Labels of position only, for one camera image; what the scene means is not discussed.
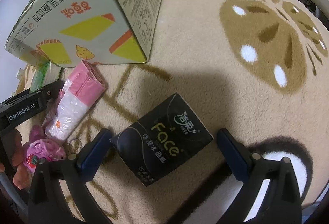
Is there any pink bear plush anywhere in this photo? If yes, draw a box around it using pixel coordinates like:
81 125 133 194
23 125 66 173

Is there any green tissue pack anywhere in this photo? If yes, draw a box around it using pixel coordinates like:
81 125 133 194
30 62 62 92

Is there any pink tissue pack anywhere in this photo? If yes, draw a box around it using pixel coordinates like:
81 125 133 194
42 60 106 144

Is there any black tissue pack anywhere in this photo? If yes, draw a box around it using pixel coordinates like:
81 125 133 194
111 93 214 186

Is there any person's hand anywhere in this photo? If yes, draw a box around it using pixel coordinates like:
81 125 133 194
9 129 31 189

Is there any open cardboard box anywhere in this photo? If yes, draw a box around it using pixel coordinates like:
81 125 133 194
5 0 161 68

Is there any lower wall socket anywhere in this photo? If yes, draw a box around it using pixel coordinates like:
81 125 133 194
16 68 24 80

